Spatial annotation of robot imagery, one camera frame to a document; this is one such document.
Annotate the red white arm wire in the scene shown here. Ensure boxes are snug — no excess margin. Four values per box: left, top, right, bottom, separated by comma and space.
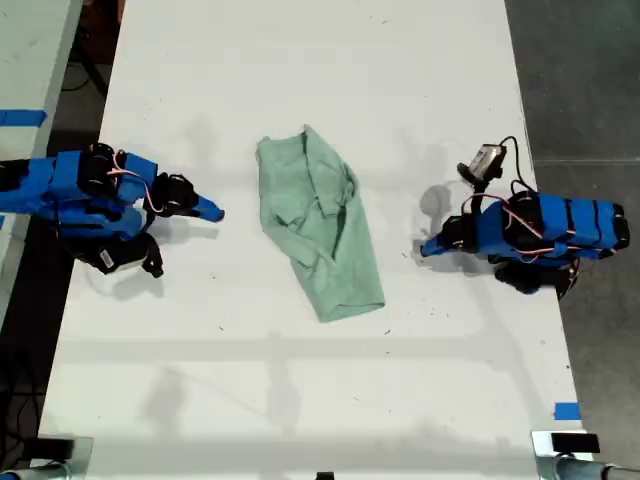
460, 192, 581, 265
107, 148, 167, 215

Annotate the black camera box white label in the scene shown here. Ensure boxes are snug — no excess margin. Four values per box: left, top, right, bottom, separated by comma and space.
74, 233, 151, 276

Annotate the long blue tape strip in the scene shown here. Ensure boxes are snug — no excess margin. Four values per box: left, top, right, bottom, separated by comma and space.
0, 108, 48, 128

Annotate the grey metal pole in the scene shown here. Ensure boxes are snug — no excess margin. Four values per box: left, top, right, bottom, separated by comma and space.
552, 455, 640, 480
0, 462, 69, 480

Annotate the small black box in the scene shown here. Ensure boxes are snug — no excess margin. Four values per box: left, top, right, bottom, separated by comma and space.
550, 433, 601, 454
35, 438, 76, 459

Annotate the short blue tape piece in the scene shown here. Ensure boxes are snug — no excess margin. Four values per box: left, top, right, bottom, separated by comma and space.
553, 401, 583, 422

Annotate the silver black camera box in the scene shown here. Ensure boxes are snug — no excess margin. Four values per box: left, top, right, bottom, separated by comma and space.
458, 143, 504, 189

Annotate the black camera cable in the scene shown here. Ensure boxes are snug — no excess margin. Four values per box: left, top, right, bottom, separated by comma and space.
498, 135, 532, 194

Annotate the black camera stalk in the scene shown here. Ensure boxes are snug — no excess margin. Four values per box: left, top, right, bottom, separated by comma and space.
468, 179, 490, 214
142, 232, 165, 279

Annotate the black floor cable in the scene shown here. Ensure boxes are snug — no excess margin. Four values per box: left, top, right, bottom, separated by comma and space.
62, 47, 110, 97

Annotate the white side table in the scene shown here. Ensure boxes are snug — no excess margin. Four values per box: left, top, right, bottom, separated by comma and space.
0, 0, 85, 321

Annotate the pale green t-shirt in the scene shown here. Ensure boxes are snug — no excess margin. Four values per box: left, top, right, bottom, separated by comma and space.
255, 123, 387, 325

